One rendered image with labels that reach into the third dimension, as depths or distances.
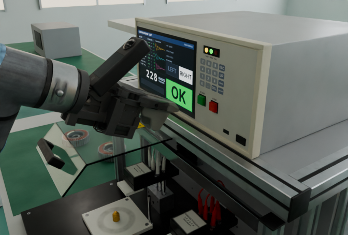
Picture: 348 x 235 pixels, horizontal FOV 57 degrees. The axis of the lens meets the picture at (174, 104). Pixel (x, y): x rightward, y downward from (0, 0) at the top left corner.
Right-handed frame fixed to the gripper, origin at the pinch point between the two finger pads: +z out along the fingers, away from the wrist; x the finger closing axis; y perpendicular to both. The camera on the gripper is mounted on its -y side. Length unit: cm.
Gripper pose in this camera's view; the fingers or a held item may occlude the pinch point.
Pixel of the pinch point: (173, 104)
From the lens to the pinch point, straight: 61.3
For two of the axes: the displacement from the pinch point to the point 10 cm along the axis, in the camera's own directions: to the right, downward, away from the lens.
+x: 5.5, 3.1, -7.8
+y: -3.5, 9.3, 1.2
